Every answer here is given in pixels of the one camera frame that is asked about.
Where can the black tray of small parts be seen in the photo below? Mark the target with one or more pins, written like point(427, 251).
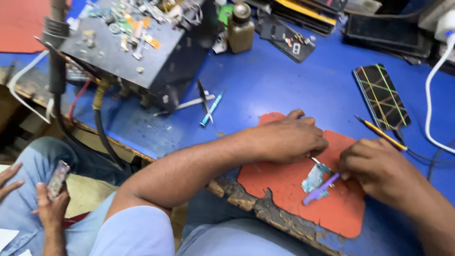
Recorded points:
point(284, 41)

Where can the person's right hand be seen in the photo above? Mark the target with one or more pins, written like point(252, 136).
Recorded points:
point(376, 167)

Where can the black power supply box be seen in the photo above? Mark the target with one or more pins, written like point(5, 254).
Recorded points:
point(142, 60)

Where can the person's left hand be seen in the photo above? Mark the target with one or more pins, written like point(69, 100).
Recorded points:
point(284, 140)

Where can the person's left fingers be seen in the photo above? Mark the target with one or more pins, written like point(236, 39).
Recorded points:
point(316, 137)

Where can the orange silicone work mat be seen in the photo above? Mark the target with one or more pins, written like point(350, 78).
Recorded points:
point(284, 192)

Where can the silver fine tweezers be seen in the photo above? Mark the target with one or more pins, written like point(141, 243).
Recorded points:
point(320, 164)

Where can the white charger plug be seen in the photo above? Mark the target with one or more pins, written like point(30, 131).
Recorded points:
point(446, 25)

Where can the purple precision screwdriver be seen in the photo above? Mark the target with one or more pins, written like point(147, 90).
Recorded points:
point(321, 188)

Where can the person's light blue shirt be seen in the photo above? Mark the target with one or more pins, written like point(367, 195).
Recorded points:
point(142, 231)

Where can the person's right fingers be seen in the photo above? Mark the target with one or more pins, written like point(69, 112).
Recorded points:
point(350, 160)

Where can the red mat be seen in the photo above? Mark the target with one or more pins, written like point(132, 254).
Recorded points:
point(21, 25)

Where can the crumpled white paper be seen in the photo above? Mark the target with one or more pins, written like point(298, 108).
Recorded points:
point(220, 43)

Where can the brown glass bottle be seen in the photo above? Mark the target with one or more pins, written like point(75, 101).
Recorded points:
point(241, 32)

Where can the yellow black-tipped soldering iron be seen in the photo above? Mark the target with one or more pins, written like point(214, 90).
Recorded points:
point(382, 133)

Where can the small phone circuit board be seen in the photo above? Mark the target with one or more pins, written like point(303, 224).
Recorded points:
point(312, 179)

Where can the heap of yellow black devices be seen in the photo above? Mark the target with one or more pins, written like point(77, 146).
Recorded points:
point(305, 12)

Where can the black phone with rubber bands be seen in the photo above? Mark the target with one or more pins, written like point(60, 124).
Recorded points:
point(382, 96)

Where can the teal precision screwdriver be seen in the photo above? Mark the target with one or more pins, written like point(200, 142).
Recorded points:
point(212, 108)

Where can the long silver tweezers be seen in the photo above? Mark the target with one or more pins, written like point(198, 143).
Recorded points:
point(188, 103)

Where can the black pointed tweezers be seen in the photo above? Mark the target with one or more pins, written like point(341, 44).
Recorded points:
point(204, 97)

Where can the stack of black devices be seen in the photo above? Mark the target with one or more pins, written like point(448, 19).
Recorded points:
point(387, 35)

